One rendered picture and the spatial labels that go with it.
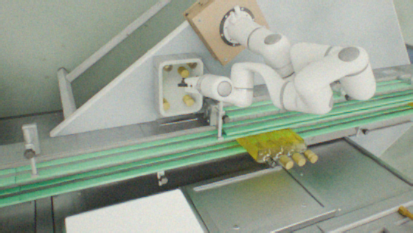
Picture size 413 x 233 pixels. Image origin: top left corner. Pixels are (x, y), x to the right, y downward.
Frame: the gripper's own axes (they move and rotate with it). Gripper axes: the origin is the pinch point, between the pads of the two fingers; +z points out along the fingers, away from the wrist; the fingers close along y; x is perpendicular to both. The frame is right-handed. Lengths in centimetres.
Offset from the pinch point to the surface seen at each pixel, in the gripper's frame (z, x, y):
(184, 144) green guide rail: -0.1, -23.5, -5.3
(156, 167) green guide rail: 2.2, -30.3, -16.2
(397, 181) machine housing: -23, -52, 81
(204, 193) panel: -4.8, -42.3, -0.9
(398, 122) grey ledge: 12, -40, 125
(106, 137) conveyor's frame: 11.3, -18.0, -31.3
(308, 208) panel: -26, -49, 31
